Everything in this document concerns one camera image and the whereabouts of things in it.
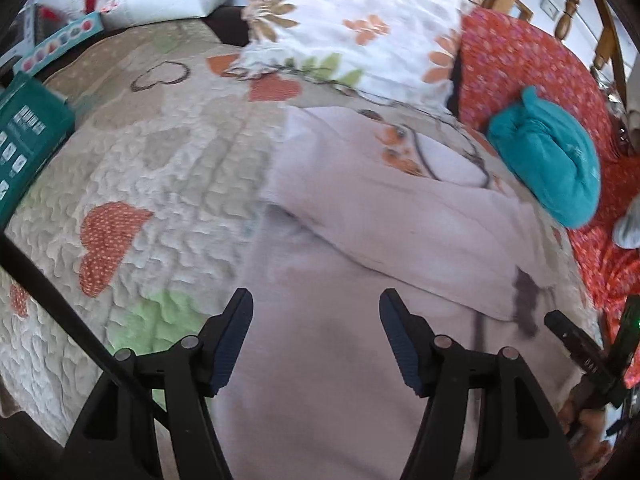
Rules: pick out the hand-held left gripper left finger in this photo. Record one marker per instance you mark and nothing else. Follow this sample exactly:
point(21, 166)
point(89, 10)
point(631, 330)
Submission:
point(226, 347)

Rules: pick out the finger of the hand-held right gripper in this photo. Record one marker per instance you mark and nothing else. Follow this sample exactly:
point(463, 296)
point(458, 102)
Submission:
point(575, 341)

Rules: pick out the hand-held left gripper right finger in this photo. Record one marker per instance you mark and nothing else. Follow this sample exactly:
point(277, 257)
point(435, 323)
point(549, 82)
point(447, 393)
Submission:
point(404, 347)

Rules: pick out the pale pink garment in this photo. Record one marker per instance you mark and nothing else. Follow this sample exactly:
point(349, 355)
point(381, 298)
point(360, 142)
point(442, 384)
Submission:
point(380, 240)

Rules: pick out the person's right hand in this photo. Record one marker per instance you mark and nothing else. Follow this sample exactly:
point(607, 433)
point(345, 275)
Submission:
point(587, 422)

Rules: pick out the grey sock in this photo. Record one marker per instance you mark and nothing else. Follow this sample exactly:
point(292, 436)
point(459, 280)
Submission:
point(629, 230)

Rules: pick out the quilted heart print bedspread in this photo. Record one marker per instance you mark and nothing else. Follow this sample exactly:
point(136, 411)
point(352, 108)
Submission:
point(165, 185)

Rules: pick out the teal folded cloth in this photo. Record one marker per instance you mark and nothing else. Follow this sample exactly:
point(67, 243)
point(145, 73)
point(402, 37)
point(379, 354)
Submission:
point(550, 157)

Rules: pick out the red floral blanket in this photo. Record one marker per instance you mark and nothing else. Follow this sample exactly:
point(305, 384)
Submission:
point(540, 70)

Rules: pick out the green cardboard box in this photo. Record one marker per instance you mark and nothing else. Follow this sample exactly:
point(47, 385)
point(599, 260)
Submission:
point(25, 137)

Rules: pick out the white floral pillow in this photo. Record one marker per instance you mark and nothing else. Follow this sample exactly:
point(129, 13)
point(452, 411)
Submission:
point(360, 20)

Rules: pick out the wooden headboard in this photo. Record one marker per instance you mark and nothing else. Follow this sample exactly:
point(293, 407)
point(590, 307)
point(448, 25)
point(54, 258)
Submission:
point(570, 0)

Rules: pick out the box with coloured dots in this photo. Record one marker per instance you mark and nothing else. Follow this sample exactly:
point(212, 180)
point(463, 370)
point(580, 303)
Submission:
point(59, 40)

